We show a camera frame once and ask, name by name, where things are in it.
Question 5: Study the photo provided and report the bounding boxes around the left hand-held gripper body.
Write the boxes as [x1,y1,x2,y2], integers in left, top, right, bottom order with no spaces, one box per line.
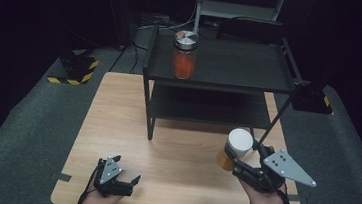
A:
[92,155,136,201]

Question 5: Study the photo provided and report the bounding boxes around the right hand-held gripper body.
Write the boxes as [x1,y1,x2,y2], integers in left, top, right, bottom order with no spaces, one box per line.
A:
[230,142,321,199]

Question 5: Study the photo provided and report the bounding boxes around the white lid jar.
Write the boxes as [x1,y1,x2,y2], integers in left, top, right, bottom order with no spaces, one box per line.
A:
[215,126,256,174]

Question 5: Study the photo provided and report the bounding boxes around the black two-tier shelf rack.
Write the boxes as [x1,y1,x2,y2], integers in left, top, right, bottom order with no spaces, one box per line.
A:
[135,23,316,156]

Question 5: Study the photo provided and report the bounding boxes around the silver lid jar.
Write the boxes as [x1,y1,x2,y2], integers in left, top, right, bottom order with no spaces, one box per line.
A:
[170,29,200,81]

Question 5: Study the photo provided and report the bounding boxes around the grey tape strip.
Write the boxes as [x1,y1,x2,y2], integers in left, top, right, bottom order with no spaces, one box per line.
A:
[50,171,73,184]
[288,193,303,203]

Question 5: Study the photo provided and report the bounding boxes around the black yellow striped stand base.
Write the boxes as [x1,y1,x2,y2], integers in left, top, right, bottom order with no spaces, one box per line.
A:
[290,80,336,116]
[46,46,101,89]

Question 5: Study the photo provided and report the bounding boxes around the white metal stand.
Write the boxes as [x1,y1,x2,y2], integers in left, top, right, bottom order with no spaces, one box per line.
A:
[191,0,287,46]

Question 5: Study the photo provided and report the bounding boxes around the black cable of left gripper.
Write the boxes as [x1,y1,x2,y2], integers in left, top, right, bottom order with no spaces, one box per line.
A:
[76,163,101,204]

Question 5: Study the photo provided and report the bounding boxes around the black floor cable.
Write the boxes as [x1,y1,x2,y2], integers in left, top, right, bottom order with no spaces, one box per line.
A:
[109,39,149,76]

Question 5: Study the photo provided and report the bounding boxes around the white cable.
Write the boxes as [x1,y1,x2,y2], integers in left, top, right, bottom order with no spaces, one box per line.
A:
[138,0,199,36]

